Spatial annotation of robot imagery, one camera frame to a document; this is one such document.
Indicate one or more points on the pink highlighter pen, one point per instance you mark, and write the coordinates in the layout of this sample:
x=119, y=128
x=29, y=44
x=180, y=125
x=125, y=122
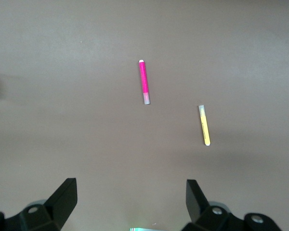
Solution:
x=144, y=81

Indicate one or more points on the yellow highlighter pen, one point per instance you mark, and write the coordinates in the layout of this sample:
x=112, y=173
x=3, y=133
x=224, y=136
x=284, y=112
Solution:
x=204, y=126

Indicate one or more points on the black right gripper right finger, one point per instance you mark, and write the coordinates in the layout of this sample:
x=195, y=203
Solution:
x=197, y=204

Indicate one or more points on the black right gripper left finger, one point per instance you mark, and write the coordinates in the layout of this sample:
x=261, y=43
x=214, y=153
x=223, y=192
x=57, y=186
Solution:
x=60, y=202

